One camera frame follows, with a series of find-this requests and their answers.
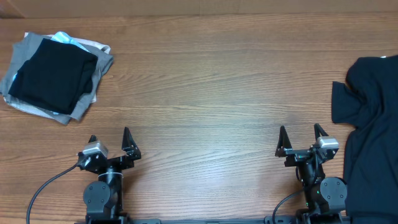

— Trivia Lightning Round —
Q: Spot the pile of black clothes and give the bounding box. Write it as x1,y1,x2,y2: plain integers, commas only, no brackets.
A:
331,56,397,223

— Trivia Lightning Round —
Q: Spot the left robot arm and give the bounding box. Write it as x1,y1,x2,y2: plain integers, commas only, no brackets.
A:
77,127,141,223

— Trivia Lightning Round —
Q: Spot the folded light blue shirt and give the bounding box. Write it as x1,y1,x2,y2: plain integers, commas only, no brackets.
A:
11,30,91,115

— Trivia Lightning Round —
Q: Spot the folded dark grey shirt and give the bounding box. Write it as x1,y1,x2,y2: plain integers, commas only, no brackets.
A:
0,32,114,126

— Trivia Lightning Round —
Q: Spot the black polo shirt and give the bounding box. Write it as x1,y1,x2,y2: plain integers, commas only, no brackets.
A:
7,38,99,115

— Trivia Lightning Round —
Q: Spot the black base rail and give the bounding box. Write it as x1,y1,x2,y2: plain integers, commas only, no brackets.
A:
74,215,352,224

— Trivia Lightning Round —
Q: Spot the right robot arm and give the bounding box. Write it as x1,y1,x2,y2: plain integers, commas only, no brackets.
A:
272,123,349,223

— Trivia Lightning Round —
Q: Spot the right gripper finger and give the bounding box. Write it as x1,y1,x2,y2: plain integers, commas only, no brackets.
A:
275,126,293,157
314,123,328,140

